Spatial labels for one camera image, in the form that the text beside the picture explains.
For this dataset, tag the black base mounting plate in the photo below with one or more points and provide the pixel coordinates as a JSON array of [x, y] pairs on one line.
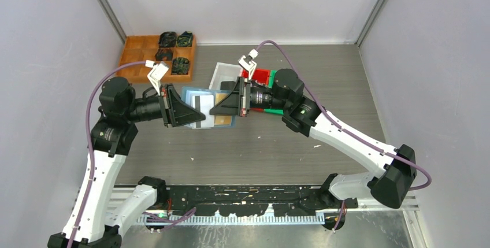
[[245, 200]]

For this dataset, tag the rolled dark tie bottom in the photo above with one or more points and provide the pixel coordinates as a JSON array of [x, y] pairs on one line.
[[180, 66]]

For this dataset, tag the wooden compartment tray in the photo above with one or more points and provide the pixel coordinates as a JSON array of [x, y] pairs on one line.
[[145, 47]]

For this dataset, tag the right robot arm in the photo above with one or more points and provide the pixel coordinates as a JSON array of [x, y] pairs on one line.
[[390, 171]]

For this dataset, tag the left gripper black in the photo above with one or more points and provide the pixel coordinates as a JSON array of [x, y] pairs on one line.
[[174, 110]]

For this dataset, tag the black card stack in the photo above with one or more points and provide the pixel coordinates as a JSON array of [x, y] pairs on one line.
[[227, 85]]

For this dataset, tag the rolled dark tie top-left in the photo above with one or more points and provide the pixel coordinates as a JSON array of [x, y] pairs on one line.
[[167, 39]]

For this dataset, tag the green plastic bin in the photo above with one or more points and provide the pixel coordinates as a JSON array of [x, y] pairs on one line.
[[273, 111]]

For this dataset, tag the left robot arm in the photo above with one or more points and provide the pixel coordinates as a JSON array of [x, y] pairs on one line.
[[109, 143]]

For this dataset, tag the rolled dark tie top-right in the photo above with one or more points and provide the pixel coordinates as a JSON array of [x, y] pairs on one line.
[[185, 39]]

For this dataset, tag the blue leather card holder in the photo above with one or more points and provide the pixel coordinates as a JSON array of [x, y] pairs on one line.
[[188, 92]]

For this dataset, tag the gold card in holder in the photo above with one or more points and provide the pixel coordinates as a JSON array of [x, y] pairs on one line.
[[222, 115]]

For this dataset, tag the white plastic bin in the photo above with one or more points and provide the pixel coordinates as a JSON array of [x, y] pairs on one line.
[[224, 72]]

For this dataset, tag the red plastic bin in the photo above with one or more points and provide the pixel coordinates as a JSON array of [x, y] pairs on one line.
[[261, 76]]

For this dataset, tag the aluminium frame rail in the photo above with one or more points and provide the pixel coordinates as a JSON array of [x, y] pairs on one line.
[[161, 218]]

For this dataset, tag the rolled dark tie middle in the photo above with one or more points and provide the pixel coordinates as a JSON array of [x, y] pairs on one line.
[[164, 54]]

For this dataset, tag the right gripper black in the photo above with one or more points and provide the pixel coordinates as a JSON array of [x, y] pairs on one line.
[[233, 104]]

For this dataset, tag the white card with stripe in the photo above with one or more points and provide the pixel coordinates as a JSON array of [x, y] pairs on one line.
[[204, 104]]

